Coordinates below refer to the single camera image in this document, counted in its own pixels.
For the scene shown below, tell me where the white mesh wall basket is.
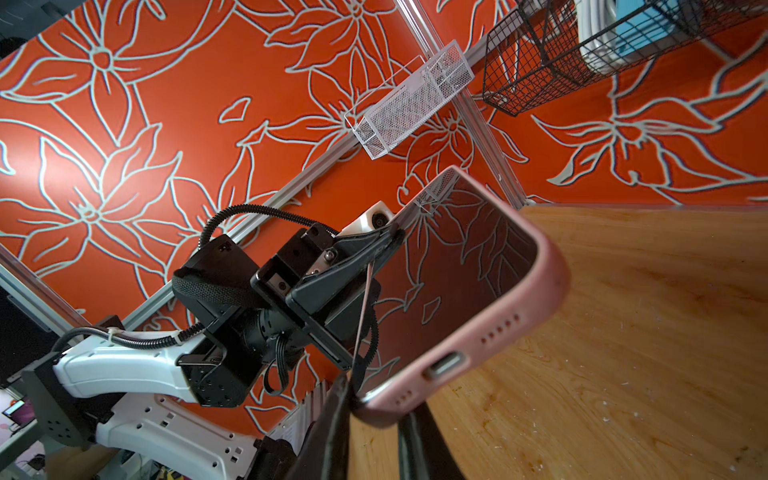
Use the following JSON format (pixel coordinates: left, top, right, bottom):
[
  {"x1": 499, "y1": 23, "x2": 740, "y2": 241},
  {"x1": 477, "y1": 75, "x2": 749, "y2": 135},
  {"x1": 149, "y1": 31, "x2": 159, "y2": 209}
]
[{"x1": 345, "y1": 41, "x2": 475, "y2": 160}]

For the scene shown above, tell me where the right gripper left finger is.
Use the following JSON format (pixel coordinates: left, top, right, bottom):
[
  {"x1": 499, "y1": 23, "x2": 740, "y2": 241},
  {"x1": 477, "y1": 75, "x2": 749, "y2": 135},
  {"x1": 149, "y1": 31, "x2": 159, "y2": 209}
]
[{"x1": 287, "y1": 374, "x2": 353, "y2": 480}]

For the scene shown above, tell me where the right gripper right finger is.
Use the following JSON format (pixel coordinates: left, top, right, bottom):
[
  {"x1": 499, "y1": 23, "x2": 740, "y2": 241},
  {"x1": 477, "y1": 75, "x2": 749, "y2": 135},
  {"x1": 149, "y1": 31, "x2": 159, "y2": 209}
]
[{"x1": 397, "y1": 403, "x2": 465, "y2": 480}]

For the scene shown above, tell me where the black wire wall basket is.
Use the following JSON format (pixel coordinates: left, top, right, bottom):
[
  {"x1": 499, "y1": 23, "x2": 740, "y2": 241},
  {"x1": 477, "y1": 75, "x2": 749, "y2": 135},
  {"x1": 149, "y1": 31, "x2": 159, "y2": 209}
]
[{"x1": 481, "y1": 1, "x2": 767, "y2": 116}]

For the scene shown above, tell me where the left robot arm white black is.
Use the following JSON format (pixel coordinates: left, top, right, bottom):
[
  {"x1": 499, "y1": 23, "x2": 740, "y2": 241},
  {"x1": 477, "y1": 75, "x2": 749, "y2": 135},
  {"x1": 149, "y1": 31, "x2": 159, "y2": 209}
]
[{"x1": 21, "y1": 204, "x2": 405, "y2": 479}]

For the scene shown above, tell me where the blue box in basket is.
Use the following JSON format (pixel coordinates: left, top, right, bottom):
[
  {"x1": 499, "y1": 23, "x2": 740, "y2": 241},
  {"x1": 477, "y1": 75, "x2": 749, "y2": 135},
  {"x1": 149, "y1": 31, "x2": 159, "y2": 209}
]
[{"x1": 613, "y1": 0, "x2": 680, "y2": 57}]

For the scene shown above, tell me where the phone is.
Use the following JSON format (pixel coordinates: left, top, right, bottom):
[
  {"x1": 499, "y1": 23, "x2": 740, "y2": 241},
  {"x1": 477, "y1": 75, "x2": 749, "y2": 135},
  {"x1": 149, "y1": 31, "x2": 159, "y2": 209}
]
[{"x1": 354, "y1": 166, "x2": 571, "y2": 428}]

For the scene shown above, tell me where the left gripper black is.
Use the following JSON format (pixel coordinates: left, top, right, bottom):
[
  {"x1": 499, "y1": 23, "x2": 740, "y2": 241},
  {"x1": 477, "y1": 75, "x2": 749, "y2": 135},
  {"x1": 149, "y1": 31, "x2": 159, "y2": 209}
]
[{"x1": 250, "y1": 224, "x2": 405, "y2": 369}]

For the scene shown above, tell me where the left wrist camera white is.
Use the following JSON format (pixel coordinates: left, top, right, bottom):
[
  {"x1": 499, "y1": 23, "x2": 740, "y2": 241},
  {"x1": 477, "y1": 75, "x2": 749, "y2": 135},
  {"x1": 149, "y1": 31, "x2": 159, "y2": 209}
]
[{"x1": 339, "y1": 201, "x2": 394, "y2": 236}]

